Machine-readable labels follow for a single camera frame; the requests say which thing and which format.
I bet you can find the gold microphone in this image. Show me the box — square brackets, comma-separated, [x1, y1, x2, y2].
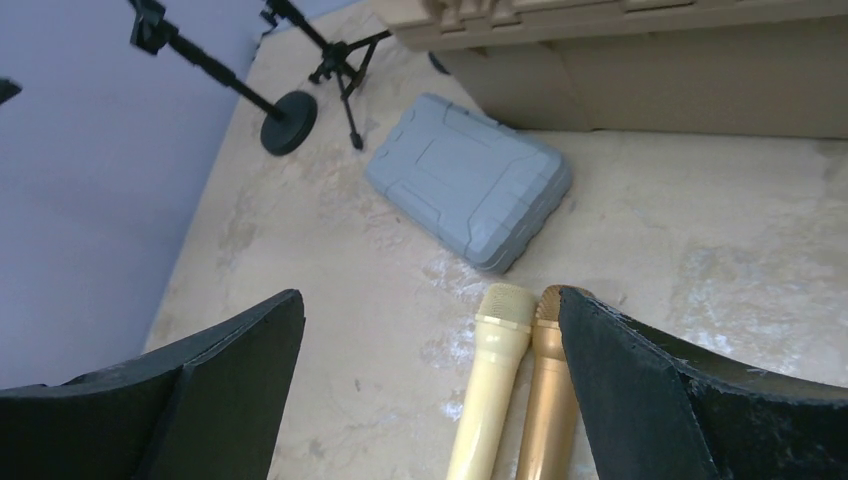
[515, 285, 579, 479]

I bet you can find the black tripod mic stand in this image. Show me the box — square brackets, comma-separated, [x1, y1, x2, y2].
[260, 0, 392, 150]

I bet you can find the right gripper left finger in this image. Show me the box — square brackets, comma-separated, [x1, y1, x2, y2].
[1, 289, 305, 479]

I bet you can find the black round base shockmount stand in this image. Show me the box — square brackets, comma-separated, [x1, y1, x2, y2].
[427, 52, 450, 75]

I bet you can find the grey plastic case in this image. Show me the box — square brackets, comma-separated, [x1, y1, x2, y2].
[365, 93, 573, 275]

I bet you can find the cream microphone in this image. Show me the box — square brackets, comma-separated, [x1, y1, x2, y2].
[446, 283, 537, 479]

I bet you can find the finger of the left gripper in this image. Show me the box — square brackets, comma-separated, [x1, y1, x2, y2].
[0, 78, 22, 105]

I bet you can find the tan plastic toolbox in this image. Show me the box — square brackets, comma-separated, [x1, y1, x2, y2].
[372, 0, 847, 139]

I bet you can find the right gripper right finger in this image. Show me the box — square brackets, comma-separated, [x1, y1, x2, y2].
[559, 287, 847, 479]

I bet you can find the black stand for green microphone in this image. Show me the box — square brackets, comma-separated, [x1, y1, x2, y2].
[129, 0, 318, 156]

